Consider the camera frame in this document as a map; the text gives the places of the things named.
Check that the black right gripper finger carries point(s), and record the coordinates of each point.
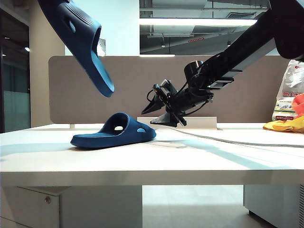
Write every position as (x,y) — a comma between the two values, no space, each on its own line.
(154,104)
(166,118)

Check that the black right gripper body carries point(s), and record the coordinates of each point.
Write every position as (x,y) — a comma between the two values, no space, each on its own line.
(187,99)

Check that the blue rubber slipper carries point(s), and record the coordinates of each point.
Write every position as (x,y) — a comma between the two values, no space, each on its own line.
(107,140)
(80,42)

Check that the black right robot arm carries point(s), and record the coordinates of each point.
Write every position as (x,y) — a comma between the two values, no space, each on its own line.
(249,45)

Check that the short strip light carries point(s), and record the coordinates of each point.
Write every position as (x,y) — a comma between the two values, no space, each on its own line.
(156,55)

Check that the long linear ceiling light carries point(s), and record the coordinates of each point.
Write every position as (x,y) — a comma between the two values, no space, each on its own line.
(190,22)

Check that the printed plastic bag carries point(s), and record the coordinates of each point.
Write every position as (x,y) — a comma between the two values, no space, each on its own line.
(287,95)

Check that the yellow cloth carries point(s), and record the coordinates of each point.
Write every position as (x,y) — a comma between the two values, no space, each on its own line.
(285,127)

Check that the white drawer cabinet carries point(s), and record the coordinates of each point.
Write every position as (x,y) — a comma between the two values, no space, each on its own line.
(95,209)

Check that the white cabinet with vent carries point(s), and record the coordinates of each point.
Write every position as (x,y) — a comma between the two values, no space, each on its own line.
(270,204)

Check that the round drawer lock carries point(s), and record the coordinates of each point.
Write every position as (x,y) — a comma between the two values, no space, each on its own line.
(48,200)

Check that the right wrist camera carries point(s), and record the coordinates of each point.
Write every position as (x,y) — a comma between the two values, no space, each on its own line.
(165,88)

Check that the metal wall plate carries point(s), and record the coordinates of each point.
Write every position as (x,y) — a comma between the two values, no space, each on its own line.
(102,47)

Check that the white partition bracket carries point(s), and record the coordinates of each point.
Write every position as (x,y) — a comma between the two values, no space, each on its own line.
(72,126)

